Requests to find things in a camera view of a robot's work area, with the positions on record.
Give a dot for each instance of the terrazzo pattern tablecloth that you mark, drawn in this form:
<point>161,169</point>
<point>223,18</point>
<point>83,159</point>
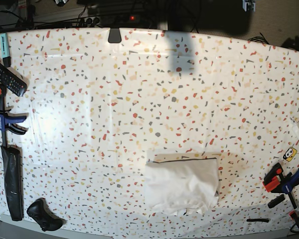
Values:
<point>98,112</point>

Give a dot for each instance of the teal highlighter marker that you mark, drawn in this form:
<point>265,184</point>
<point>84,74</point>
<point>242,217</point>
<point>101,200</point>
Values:
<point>5,50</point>

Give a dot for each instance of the black TV remote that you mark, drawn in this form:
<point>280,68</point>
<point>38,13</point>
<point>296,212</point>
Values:
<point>12,82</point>

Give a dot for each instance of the black game controller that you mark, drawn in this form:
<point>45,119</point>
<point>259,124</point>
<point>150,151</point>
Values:
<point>39,212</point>

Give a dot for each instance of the white T-shirt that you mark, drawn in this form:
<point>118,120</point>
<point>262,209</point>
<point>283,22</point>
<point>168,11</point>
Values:
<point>181,187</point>

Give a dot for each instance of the blue black bar clamp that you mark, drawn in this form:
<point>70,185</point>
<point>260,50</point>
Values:
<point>9,122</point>

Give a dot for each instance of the small black bar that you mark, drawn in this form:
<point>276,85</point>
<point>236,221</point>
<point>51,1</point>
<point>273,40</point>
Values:
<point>274,202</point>

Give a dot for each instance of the red blue bar clamp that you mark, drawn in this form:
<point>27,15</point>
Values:
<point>276,182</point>

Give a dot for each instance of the yellow cartoon face sticker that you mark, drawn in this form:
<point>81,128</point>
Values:
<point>289,154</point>

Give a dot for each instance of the black power strip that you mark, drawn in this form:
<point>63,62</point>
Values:
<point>112,19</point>

